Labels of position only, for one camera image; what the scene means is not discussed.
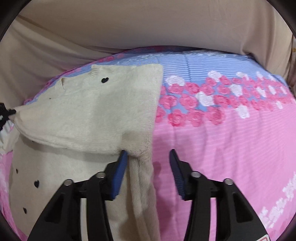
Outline cream knit sweater black hearts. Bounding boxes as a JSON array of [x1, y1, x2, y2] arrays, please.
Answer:
[[9, 64, 164, 240]]

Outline pink blue floral bedsheet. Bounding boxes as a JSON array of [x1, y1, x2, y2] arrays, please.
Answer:
[[1, 47, 295, 240]]

